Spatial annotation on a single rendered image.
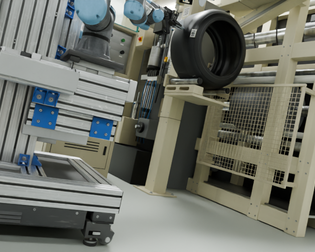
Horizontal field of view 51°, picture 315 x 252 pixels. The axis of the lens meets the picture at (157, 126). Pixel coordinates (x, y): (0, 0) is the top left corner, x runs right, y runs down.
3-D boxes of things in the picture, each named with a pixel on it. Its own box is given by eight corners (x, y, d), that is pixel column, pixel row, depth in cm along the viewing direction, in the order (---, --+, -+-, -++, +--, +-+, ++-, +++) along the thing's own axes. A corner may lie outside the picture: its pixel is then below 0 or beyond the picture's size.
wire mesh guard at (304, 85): (195, 162, 289) (212, 84, 291) (197, 162, 290) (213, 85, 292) (284, 188, 214) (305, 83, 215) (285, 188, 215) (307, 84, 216)
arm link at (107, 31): (112, 44, 144) (119, 13, 144) (107, 34, 130) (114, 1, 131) (85, 38, 144) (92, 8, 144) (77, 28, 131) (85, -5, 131)
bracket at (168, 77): (162, 86, 260) (165, 73, 260) (200, 97, 282) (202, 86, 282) (165, 86, 257) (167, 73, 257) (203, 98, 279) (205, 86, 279)
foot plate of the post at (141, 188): (132, 186, 277) (133, 183, 277) (158, 189, 291) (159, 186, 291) (149, 195, 254) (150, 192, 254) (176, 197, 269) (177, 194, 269)
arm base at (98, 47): (77, 52, 128) (82, 27, 128) (70, 57, 141) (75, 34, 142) (113, 63, 134) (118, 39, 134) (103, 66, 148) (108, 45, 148)
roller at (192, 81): (168, 80, 259) (172, 78, 261) (170, 85, 261) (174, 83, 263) (197, 79, 230) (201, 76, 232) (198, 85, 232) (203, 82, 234)
